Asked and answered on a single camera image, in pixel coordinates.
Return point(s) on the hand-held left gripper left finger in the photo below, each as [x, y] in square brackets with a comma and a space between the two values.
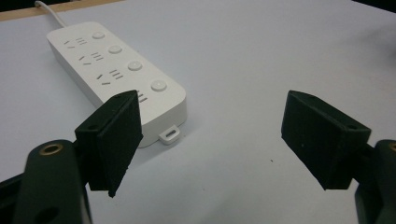
[112, 146]

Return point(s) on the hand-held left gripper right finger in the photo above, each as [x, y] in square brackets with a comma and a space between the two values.
[320, 140]

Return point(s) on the white power strip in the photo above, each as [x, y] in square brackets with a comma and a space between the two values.
[124, 74]

